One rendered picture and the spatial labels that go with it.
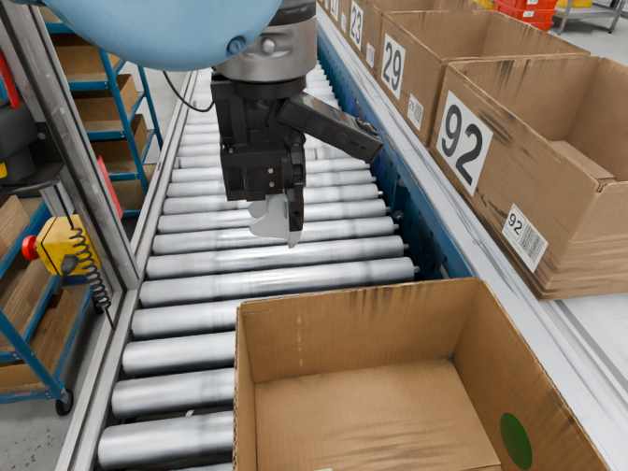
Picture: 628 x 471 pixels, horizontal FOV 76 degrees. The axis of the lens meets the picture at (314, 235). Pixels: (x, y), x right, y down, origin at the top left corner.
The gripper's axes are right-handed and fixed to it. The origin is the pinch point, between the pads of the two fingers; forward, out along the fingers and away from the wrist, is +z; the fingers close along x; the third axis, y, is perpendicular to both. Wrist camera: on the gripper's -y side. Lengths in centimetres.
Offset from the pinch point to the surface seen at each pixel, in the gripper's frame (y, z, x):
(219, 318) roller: 12.4, 20.1, -5.7
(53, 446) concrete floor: 73, 94, -26
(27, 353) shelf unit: 69, 60, -35
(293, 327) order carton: 1.4, 7.7, 7.5
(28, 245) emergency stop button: 39.9, 9.0, -15.2
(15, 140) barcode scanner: 30.4, -11.1, -8.6
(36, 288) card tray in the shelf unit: 73, 58, -57
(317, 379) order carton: -1.4, 18.5, 8.5
